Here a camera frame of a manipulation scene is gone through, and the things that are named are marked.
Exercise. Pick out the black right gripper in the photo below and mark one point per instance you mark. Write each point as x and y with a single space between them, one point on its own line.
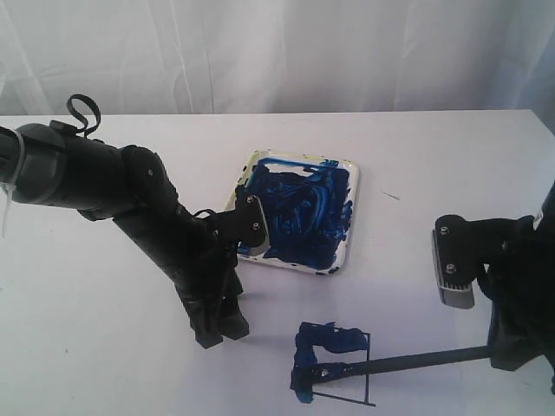
520 281

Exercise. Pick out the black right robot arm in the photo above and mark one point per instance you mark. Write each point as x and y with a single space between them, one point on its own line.
548 203

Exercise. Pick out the white paper with square outline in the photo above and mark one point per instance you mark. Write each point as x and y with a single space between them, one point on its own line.
309 333

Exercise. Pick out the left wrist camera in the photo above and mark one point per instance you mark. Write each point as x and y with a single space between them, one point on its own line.
245 226

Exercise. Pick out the white backdrop curtain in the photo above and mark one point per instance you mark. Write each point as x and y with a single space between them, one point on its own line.
221 57

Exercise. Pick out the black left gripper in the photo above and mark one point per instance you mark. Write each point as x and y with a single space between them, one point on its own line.
212 281

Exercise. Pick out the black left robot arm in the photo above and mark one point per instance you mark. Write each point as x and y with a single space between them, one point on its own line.
53 166

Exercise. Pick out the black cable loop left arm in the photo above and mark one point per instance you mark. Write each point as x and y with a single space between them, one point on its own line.
87 128

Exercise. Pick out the black paintbrush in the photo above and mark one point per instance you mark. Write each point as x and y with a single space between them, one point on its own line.
390 362

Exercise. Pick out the white paint tray blue paint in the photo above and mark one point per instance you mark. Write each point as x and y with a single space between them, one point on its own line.
309 207

